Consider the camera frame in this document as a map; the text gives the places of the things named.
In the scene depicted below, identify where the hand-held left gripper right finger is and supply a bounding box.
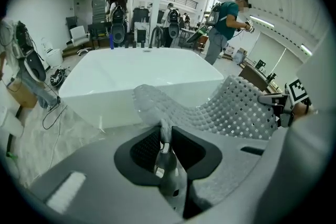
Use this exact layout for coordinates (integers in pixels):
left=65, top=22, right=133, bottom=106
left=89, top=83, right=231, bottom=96
left=171, top=125, right=223, bottom=220

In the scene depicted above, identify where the black arched bathtub faucet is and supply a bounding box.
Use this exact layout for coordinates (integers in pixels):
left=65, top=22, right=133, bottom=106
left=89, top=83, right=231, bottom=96
left=149, top=26, right=165, bottom=49

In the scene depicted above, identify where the white freestanding bathtub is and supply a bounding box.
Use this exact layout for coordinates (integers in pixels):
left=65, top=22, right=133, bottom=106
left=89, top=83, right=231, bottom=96
left=58, top=47, right=225, bottom=132

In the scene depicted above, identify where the white office chair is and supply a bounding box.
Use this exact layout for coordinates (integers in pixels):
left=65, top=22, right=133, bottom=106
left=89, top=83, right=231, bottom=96
left=69, top=25, right=93, bottom=56

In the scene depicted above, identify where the fluorescent ceiling light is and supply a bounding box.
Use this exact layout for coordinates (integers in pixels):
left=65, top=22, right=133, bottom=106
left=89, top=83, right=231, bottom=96
left=300, top=44, right=313, bottom=57
left=249, top=15, right=276, bottom=28

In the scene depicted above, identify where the grey metal cabinet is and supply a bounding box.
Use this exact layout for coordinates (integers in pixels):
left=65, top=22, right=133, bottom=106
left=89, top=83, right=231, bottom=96
left=91, top=0, right=111, bottom=24

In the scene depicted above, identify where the black round device with cables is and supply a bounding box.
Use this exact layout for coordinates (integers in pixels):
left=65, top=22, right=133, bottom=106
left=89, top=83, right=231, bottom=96
left=50, top=67, right=70, bottom=87

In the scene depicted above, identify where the person's right hand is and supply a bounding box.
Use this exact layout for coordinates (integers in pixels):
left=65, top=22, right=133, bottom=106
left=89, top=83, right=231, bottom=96
left=293, top=103, right=319, bottom=119

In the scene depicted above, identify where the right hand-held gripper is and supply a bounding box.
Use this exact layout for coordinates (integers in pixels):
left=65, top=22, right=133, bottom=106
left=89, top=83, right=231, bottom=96
left=257, top=77, right=310, bottom=129

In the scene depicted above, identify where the grey bubble bath mat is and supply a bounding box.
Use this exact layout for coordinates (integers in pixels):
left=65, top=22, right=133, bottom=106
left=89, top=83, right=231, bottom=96
left=132, top=74, right=280, bottom=215

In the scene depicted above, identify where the thin black looped cable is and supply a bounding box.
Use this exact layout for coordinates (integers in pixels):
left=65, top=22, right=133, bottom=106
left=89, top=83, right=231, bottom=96
left=41, top=96, right=68, bottom=131

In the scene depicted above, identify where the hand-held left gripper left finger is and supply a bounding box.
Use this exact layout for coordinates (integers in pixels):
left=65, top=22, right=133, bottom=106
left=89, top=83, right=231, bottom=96
left=113, top=125, right=162, bottom=187

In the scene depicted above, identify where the open brown cardboard box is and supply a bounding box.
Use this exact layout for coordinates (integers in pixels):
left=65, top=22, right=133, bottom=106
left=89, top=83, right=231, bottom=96
left=7, top=78, right=39, bottom=109

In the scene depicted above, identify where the brown table with metal legs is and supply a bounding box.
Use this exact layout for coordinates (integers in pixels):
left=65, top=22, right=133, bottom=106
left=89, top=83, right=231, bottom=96
left=238, top=64, right=272, bottom=93

